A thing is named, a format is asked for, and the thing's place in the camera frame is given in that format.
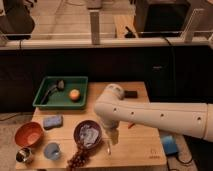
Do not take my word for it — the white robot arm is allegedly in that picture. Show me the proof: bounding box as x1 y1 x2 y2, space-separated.
94 84 213 142

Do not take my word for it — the silver fork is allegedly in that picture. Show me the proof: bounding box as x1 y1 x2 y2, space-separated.
106 131 111 155

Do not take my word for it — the blue glass cup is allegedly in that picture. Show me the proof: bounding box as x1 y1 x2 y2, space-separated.
43 143 61 160

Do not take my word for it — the dark purple bowl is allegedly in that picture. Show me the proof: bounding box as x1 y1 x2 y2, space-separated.
73 120 102 150

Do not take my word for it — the black office chair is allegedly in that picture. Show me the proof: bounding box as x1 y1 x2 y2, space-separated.
0 0 35 40

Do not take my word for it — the dark cabinet box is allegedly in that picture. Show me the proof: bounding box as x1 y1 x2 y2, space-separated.
134 0 190 32

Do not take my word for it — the blue sponge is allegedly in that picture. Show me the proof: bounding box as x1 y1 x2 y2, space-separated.
43 115 63 130

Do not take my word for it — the black rectangular sponge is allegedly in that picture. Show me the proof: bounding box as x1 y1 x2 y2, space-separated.
124 90 138 98

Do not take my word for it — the orange bowl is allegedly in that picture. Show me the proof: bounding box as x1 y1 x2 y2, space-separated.
14 122 44 147

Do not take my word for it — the yellow red apple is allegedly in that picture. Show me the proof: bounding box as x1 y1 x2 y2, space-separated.
69 89 80 101

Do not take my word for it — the silver metal cup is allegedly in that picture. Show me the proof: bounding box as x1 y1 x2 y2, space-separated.
16 148 33 163

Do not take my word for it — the bunch of dark grapes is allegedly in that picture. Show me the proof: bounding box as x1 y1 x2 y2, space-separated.
67 144 89 171

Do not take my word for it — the green plastic tray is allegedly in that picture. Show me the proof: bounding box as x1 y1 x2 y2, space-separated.
33 76 88 110

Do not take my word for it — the black dish brush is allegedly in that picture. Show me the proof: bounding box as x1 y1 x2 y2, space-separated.
41 80 65 104

